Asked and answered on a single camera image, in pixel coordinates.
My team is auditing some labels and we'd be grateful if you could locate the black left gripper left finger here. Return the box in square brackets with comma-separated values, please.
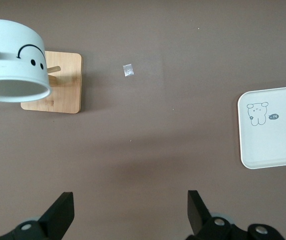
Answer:
[0, 191, 75, 240]

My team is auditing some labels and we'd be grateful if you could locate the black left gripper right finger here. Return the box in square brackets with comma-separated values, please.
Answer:
[186, 189, 285, 240]

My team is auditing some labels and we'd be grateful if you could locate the white smiley face mug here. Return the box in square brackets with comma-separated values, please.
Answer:
[0, 19, 52, 104]

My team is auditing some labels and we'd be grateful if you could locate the white rabbit print tray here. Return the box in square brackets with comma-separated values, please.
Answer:
[237, 85, 286, 171]

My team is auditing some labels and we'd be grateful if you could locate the wooden mug rack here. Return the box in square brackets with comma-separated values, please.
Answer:
[0, 36, 83, 129]

